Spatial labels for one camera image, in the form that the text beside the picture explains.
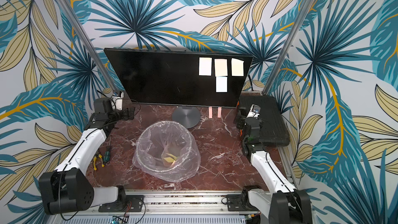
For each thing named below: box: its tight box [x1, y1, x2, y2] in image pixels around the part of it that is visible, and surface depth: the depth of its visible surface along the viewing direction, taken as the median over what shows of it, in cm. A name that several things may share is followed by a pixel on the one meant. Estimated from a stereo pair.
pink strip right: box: [217, 106, 222, 118], surface depth 92 cm
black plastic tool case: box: [238, 94, 291, 147], surface depth 95 cm
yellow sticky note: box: [199, 57, 213, 76], surface depth 65 cm
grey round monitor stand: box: [172, 105, 201, 130], surface depth 108 cm
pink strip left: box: [208, 106, 213, 119], surface depth 93 cm
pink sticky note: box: [214, 58, 229, 77], surface depth 65 cm
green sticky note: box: [231, 58, 245, 77], surface depth 64 cm
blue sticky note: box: [215, 76, 228, 93], surface depth 73 cm
